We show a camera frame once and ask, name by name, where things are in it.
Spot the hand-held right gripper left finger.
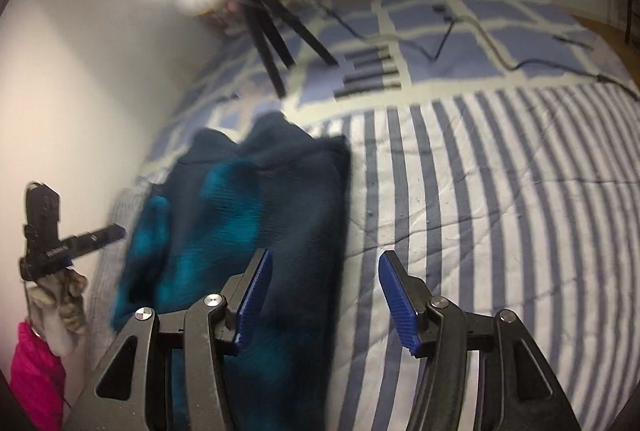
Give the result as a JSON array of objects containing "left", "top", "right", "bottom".
[{"left": 65, "top": 247, "right": 274, "bottom": 431}]

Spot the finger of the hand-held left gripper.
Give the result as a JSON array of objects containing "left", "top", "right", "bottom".
[{"left": 60, "top": 223, "right": 126, "bottom": 262}]

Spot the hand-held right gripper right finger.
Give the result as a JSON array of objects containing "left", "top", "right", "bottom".
[{"left": 378, "top": 251, "right": 583, "bottom": 431}]

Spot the teal plaid fleece garment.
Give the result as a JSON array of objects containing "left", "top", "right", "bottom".
[{"left": 111, "top": 111, "right": 352, "bottom": 431}]

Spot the person's left hand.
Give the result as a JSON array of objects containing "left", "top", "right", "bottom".
[{"left": 27, "top": 267, "right": 88, "bottom": 357}]

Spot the blue striped patchwork quilt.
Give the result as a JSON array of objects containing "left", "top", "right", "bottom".
[{"left": 85, "top": 0, "right": 640, "bottom": 431}]

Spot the black tripod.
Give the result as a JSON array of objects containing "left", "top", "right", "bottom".
[{"left": 220, "top": 0, "right": 338, "bottom": 97}]

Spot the black cable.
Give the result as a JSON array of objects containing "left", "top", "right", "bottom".
[{"left": 320, "top": 4, "right": 640, "bottom": 101}]

